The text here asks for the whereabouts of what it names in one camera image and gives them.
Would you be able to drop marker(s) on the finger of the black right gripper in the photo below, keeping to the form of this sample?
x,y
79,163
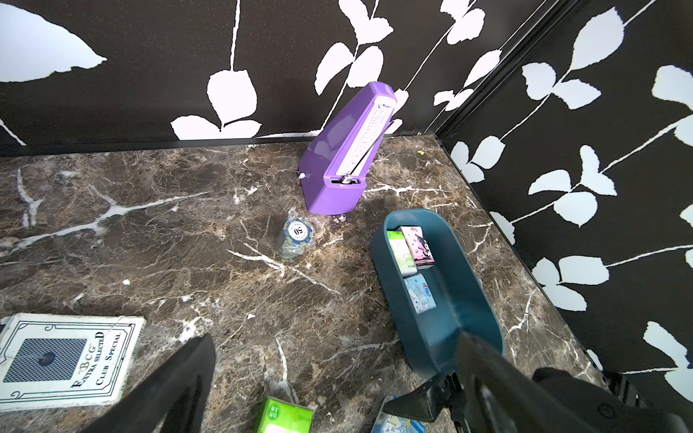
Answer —
x,y
426,402

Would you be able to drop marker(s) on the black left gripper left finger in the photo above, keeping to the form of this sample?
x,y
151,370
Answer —
x,y
174,396

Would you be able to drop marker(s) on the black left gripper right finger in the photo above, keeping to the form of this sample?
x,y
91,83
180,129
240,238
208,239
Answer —
x,y
502,399

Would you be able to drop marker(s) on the blue cartoon tissue pack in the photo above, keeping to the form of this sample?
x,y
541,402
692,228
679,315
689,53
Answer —
x,y
420,293
385,423

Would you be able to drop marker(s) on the pink Kuromi tissue pack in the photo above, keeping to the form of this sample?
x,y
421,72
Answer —
x,y
418,246

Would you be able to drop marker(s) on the green pocket tissue pack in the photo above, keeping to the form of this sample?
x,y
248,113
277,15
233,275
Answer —
x,y
402,254

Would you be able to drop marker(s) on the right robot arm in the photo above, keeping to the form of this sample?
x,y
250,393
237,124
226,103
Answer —
x,y
597,407

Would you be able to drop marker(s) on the teal plastic storage box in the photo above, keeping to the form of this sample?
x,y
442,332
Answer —
x,y
430,339

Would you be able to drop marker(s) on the playing card box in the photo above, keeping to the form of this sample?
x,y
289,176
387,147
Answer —
x,y
62,361

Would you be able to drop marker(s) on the purple metronome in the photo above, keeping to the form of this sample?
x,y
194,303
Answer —
x,y
334,167

